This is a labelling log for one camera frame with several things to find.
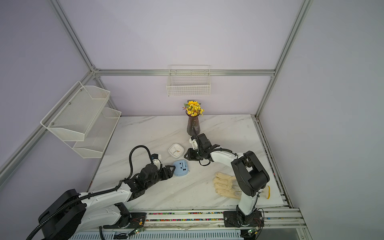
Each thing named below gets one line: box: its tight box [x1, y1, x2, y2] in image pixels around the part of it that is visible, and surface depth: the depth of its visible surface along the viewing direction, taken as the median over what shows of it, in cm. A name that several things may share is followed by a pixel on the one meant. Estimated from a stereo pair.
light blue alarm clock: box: [173, 159, 190, 177], surface depth 90 cm
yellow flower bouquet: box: [182, 100, 205, 117], surface depth 94 cm
